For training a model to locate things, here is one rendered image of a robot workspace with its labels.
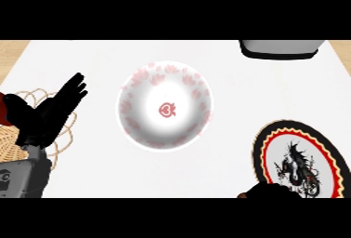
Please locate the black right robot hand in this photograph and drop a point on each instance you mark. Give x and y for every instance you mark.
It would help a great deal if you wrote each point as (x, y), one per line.
(274, 191)

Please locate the grey and black appliance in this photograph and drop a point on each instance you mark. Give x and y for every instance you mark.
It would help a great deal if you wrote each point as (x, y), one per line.
(279, 49)

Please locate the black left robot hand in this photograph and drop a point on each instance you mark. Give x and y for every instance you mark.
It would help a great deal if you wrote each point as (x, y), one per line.
(51, 114)

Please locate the white bowl with pink pattern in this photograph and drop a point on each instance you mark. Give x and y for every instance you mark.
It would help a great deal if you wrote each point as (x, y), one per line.
(164, 102)

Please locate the tan wicker basket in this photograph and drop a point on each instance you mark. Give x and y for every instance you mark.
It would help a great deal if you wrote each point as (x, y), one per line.
(11, 145)

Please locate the dark red round object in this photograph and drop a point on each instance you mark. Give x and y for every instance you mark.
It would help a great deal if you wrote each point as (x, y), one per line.
(4, 113)

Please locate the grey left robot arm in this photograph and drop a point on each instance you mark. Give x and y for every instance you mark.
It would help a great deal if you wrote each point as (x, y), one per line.
(23, 176)

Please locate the brown sweet potato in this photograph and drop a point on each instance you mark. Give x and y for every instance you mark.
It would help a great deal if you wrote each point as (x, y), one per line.
(243, 195)

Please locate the dragon print plate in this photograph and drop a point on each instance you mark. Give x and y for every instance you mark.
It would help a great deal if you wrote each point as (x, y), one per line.
(297, 145)

